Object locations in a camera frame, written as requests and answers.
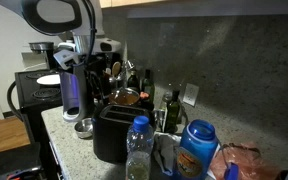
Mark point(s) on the black electric stove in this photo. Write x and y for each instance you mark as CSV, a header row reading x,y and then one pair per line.
x,y
27,99

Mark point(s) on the small steel bowl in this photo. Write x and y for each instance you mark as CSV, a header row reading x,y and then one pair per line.
x,y
84,128

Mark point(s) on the metal pan with sauce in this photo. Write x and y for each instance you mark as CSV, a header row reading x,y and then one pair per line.
x,y
124,96

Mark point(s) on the green glass bottle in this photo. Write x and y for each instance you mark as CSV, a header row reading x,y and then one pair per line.
x,y
148,85

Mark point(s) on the silver black coffee maker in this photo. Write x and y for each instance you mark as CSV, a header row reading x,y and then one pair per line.
x,y
77,101

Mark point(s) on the white plate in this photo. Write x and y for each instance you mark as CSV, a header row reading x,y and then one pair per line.
x,y
53,79

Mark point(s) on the black toaster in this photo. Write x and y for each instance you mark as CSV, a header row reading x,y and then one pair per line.
x,y
110,127

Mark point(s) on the red plastic bag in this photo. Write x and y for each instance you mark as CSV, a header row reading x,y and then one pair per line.
x,y
249,160

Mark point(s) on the white wall outlet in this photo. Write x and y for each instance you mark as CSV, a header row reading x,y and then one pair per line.
x,y
190,94

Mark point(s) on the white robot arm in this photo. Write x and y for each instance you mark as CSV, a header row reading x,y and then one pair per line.
x,y
83,18

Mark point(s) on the blue water bottle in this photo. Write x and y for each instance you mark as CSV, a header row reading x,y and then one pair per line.
x,y
196,150

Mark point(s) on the dark olive oil bottle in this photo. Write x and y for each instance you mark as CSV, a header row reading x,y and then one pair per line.
x,y
173,108

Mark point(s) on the clear cooking oil bottle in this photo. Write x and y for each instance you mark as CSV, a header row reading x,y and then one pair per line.
x,y
139,143

